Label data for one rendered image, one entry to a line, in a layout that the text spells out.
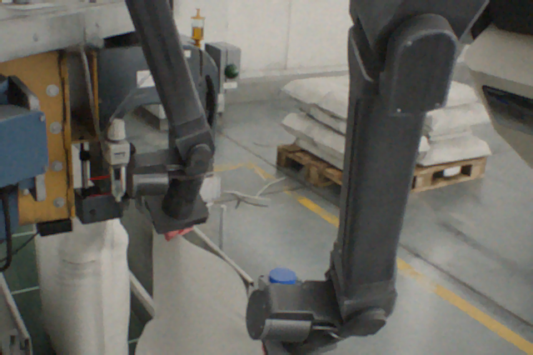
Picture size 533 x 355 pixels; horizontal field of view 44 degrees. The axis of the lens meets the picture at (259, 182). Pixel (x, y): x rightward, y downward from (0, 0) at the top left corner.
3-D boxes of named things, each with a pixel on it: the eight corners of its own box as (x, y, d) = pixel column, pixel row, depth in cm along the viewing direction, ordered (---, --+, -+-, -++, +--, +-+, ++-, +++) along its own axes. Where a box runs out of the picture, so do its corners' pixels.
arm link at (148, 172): (213, 147, 102) (198, 118, 108) (141, 148, 97) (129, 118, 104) (201, 207, 109) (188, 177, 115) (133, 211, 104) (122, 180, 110)
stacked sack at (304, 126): (390, 136, 448) (393, 116, 442) (315, 149, 411) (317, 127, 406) (349, 120, 479) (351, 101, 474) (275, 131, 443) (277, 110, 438)
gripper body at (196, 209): (142, 203, 116) (149, 177, 111) (195, 193, 121) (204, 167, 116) (155, 232, 113) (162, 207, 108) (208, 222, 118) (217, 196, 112)
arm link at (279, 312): (394, 318, 69) (372, 251, 75) (298, 312, 65) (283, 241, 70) (340, 366, 77) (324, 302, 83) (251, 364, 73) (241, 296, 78)
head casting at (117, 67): (216, 177, 135) (221, 32, 124) (101, 194, 123) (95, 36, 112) (160, 135, 159) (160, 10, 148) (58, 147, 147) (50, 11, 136)
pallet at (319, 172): (484, 177, 455) (487, 157, 449) (351, 207, 393) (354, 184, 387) (400, 142, 518) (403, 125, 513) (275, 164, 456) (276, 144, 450)
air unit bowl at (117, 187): (128, 197, 120) (127, 166, 118) (112, 199, 119) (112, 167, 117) (122, 191, 123) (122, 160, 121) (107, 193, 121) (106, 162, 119)
